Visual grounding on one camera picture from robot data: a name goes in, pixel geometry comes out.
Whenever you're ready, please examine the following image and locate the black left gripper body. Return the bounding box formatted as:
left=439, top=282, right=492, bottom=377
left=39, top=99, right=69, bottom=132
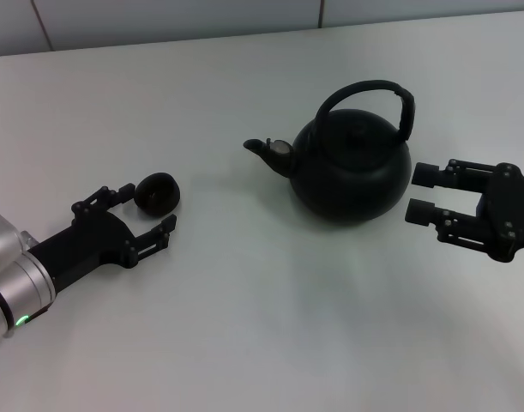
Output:
left=28, top=204, right=138, bottom=296

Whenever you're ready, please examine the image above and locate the small black teacup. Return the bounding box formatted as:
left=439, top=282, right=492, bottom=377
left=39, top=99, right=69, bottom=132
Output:
left=134, top=172, right=182, bottom=217

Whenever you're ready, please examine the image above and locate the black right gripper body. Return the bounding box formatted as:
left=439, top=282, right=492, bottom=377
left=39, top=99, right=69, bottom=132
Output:
left=475, top=161, right=524, bottom=264

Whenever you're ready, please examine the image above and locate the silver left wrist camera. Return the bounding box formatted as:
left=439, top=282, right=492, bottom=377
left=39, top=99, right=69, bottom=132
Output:
left=0, top=203, right=26, bottom=278

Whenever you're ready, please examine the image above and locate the black teapot with loop handle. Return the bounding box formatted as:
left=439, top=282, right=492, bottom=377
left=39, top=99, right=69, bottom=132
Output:
left=243, top=79, right=418, bottom=223

